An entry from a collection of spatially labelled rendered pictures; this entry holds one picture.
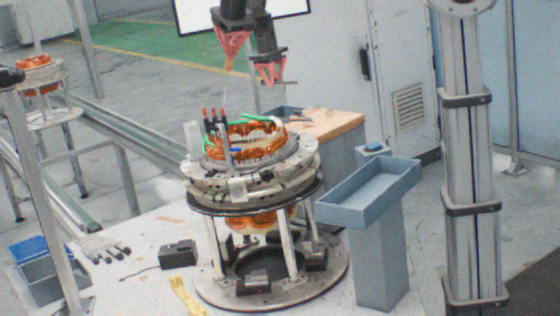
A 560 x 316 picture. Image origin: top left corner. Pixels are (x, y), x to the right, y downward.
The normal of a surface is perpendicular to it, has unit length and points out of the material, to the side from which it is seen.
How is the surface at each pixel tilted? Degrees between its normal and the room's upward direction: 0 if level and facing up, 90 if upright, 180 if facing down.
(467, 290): 90
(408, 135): 92
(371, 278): 90
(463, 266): 90
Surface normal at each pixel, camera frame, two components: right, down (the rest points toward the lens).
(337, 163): 0.69, 0.15
